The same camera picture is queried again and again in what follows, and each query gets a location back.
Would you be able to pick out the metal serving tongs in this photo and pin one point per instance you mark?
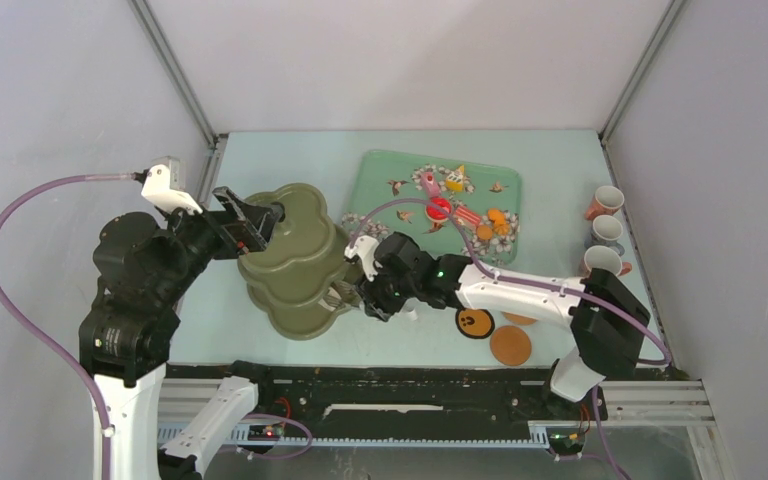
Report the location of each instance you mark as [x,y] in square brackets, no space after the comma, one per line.
[342,296]

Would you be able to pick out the far orange cup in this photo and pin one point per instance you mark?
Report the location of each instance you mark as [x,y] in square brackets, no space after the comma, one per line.
[606,200]

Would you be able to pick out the yellow smiley face coaster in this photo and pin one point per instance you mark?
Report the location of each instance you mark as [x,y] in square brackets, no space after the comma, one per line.
[475,323]

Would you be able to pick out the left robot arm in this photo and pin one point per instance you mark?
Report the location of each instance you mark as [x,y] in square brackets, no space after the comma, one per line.
[146,264]

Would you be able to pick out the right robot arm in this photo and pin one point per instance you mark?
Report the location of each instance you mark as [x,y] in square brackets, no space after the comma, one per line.
[606,321]

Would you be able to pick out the orange toy fish pastry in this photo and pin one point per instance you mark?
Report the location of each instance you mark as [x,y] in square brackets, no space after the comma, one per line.
[499,222]

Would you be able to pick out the green floral serving tray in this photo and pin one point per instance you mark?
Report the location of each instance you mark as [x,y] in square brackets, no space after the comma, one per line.
[385,176]

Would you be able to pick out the near orange-handled cup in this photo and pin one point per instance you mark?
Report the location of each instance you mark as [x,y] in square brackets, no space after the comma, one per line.
[604,258]

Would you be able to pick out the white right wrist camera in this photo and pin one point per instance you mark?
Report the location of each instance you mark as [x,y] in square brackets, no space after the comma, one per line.
[362,251]

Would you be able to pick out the green three-tier serving stand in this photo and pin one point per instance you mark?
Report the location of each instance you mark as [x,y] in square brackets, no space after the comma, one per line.
[305,255]

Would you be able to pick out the far round cork coaster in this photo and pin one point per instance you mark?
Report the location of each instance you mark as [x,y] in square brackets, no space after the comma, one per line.
[519,319]

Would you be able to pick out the yellow toy cake slice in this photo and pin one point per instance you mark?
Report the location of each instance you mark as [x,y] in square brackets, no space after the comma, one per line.
[455,180]

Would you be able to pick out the near round cork coaster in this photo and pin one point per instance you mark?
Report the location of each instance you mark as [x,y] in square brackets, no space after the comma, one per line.
[510,345]

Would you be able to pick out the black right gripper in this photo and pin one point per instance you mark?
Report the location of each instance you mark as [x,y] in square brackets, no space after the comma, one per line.
[372,293]

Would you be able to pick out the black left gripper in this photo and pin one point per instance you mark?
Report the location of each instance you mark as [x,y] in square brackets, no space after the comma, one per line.
[243,225]

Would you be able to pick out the red toy donut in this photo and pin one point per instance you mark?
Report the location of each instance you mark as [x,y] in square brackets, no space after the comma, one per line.
[438,210]

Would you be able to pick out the red striped toy cake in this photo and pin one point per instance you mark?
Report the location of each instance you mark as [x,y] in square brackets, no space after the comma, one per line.
[467,217]

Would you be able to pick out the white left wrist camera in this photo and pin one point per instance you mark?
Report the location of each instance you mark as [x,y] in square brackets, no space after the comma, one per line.
[163,187]

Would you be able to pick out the orange toy cookie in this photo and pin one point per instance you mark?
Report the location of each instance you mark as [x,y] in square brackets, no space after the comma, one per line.
[484,232]

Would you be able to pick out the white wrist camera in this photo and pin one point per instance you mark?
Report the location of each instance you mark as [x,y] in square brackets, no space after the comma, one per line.
[362,251]
[163,187]

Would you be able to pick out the middle white cup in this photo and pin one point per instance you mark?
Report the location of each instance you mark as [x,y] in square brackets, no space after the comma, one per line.
[607,231]

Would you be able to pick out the pink toy cake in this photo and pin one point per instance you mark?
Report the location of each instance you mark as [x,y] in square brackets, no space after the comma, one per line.
[430,185]

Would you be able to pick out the round cork coaster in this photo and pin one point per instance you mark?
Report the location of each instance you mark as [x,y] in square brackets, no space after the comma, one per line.
[510,345]
[519,319]

